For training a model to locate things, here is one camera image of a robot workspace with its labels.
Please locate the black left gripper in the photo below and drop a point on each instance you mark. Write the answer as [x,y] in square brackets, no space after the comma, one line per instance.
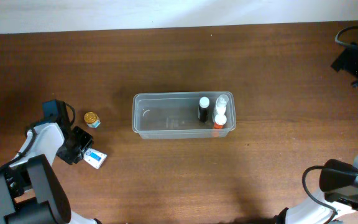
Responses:
[73,157]

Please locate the white Panadol medicine box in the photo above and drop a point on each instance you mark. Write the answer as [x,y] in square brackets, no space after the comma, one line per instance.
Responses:
[94,158]

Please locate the dark bottle white cap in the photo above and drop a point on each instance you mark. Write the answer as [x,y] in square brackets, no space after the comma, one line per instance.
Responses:
[203,109]

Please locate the white spray bottle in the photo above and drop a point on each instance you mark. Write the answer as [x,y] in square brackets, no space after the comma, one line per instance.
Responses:
[220,105]

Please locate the orange tube white cap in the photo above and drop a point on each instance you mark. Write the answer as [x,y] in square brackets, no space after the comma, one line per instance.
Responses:
[219,120]

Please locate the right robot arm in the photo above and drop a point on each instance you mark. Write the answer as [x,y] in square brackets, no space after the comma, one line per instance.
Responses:
[337,194]

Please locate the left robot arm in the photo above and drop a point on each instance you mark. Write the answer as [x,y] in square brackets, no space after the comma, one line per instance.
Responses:
[30,192]

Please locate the clear plastic container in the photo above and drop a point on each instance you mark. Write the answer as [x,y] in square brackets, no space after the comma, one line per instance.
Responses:
[174,115]

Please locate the small gold-lid jar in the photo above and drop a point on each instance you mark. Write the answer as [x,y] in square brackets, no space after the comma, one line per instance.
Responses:
[92,119]

